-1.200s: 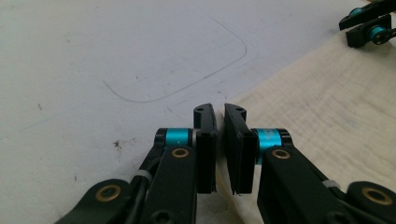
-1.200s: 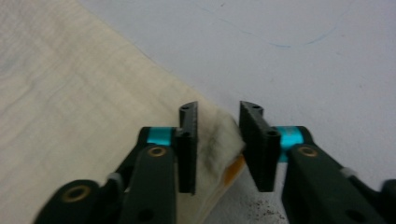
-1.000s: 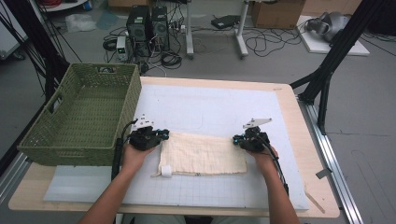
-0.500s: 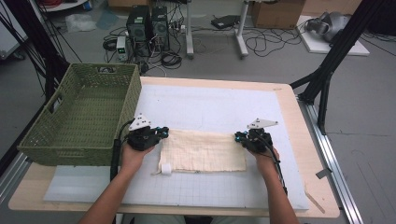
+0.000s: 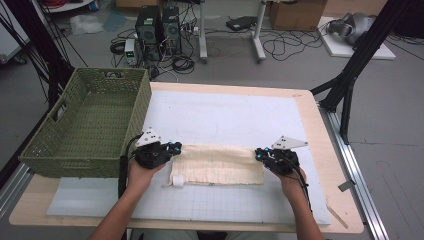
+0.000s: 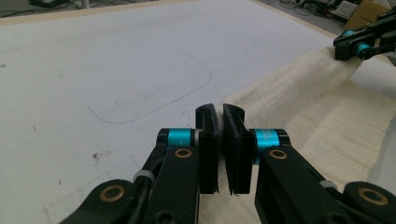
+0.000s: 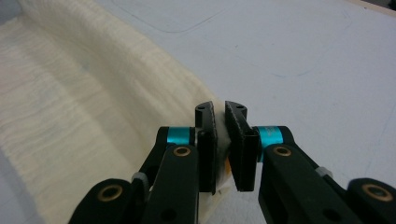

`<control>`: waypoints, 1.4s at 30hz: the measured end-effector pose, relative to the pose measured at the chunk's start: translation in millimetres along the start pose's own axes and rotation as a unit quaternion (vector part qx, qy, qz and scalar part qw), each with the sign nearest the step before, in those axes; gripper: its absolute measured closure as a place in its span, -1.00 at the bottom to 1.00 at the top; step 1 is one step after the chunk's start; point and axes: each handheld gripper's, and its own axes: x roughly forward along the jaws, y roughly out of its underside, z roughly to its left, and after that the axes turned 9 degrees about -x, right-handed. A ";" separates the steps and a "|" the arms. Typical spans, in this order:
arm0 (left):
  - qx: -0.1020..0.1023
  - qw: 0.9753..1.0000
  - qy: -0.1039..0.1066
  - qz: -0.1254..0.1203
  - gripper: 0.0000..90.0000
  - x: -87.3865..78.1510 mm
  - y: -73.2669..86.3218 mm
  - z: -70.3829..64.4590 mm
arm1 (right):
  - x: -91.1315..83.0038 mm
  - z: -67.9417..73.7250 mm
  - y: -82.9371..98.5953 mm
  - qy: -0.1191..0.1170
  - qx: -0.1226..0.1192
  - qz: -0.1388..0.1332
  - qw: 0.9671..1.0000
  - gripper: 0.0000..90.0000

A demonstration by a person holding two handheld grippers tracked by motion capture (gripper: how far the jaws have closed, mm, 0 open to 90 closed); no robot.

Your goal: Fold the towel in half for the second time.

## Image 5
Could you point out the black truss stand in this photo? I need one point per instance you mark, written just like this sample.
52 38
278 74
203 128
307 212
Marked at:
353 66
43 50

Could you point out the person's left hand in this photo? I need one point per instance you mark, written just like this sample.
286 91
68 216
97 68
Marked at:
143 178

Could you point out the clear plastic bag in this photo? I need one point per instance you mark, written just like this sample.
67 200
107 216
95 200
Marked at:
85 24

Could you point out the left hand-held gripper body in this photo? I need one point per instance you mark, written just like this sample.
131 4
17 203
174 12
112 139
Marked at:
151 155

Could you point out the cardboard box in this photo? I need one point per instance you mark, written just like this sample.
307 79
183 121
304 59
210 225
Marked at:
296 15

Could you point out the black flat box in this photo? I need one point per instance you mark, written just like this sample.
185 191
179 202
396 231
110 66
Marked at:
241 22

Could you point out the black computer tower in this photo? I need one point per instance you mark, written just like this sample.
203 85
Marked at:
148 30
171 30

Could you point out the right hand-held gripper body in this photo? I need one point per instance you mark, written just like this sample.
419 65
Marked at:
283 161

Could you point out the grey tape piece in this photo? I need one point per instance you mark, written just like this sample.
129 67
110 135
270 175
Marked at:
346 186

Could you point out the white floor board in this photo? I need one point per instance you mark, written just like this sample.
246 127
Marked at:
363 50

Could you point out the person's right hand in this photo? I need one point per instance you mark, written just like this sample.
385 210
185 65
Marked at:
291 185

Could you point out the cream egg print cloth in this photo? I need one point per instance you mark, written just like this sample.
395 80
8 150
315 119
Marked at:
216 165

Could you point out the grey device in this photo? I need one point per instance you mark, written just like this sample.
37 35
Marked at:
353 26

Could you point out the green woven basket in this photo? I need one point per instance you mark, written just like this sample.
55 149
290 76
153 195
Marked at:
100 110

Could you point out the white foam mat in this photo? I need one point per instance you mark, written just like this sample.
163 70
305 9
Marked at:
216 113

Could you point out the small white power supply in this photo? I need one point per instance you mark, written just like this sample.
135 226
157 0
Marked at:
130 51

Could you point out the white desk frame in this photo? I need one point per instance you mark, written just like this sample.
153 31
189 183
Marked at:
260 43

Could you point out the aluminium rail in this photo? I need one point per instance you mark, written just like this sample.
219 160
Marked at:
356 173
13 190

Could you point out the light wooden table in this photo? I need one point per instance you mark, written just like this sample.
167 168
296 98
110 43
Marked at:
316 133

